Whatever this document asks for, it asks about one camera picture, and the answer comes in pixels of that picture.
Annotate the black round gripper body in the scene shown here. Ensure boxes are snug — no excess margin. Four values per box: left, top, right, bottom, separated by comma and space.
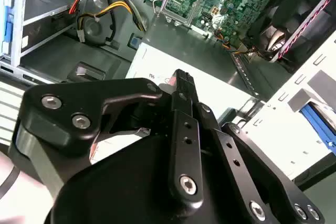
49, 132, 253, 224

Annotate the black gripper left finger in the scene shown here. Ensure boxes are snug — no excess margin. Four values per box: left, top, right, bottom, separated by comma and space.
7, 69, 204, 210

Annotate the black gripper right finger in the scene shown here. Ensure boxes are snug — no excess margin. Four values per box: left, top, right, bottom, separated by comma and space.
196, 102, 327, 224

